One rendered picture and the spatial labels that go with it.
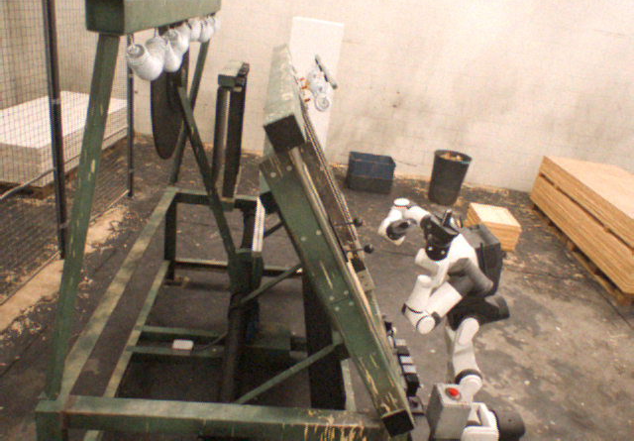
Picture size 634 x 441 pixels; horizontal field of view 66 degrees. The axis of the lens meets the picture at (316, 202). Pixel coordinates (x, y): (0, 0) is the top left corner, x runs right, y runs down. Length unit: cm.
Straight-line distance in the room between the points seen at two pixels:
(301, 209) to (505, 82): 638
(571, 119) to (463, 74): 176
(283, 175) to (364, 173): 509
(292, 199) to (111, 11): 71
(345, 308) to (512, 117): 639
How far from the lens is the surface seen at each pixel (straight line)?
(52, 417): 212
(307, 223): 151
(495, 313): 250
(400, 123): 746
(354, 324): 173
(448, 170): 657
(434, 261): 191
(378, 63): 728
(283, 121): 139
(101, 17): 150
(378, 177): 657
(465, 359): 264
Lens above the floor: 226
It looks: 22 degrees down
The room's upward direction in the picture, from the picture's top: 9 degrees clockwise
